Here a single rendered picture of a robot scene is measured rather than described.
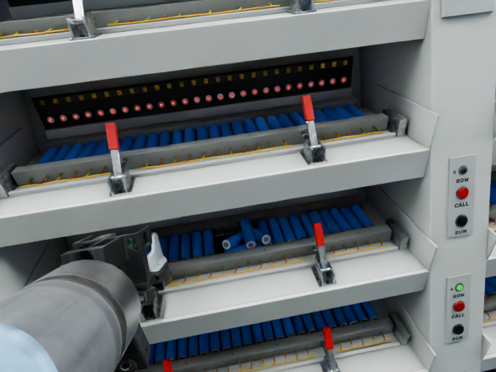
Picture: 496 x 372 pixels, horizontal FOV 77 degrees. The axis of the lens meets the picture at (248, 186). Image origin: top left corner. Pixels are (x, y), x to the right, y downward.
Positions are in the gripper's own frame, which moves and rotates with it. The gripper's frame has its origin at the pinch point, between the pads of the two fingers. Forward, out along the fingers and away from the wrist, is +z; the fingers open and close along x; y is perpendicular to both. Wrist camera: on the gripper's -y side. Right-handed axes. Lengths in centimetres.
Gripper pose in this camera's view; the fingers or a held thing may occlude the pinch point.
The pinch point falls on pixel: (147, 266)
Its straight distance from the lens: 51.6
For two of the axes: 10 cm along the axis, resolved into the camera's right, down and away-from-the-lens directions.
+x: -9.8, 1.6, -0.8
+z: -0.9, -0.3, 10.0
